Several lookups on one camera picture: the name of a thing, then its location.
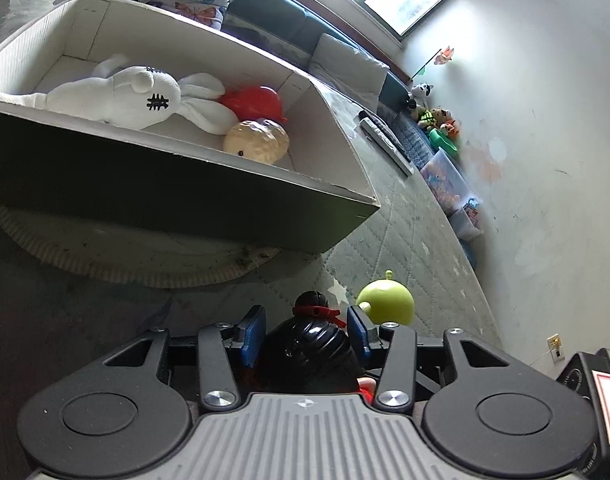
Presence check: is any beige peanut toy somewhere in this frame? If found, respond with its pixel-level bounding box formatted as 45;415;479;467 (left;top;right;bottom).
223;118;290;164

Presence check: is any white plush rabbit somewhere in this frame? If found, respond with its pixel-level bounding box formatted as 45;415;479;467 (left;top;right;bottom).
0;53;241;136

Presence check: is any orange pinwheel decoration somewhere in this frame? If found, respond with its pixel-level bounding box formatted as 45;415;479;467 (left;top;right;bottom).
411;45;456;82

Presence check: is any cow plush toy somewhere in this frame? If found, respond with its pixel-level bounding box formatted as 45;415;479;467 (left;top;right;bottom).
409;82;435;112

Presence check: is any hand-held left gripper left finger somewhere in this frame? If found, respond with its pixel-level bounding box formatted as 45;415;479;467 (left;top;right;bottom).
102;305;267;411

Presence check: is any brown bear plush toy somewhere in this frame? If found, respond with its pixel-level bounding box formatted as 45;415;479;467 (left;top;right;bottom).
417;107;454;132

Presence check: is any wall outlet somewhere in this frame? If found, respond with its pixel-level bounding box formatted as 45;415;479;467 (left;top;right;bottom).
546;334;566;364

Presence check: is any grey cushion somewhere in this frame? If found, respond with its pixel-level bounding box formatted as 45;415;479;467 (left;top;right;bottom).
307;33;390;107

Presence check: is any black-haired doll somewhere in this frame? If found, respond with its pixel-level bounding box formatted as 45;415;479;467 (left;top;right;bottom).
242;290;382;407

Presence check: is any red rubber toy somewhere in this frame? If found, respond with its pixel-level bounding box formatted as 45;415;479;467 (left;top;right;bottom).
220;86;290;124

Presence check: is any green plastic toy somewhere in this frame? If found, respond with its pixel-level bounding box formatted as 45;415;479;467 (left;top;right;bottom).
427;127;461;154

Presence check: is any clear storage bin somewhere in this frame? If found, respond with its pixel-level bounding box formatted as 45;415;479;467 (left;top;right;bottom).
450;194;485;242
419;151;474;217

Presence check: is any green rubber toy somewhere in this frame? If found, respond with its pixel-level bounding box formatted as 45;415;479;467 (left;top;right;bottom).
355;270;417;327

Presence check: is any round woven mat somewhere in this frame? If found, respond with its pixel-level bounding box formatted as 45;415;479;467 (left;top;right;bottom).
0;204;287;291

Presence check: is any white cardboard box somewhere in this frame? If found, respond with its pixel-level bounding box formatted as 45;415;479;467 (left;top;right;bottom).
0;0;382;256

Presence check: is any blue sofa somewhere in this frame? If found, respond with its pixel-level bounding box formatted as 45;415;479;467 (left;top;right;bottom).
49;0;481;266

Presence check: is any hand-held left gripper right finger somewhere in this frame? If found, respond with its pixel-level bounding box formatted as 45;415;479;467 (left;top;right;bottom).
346;305;511;411

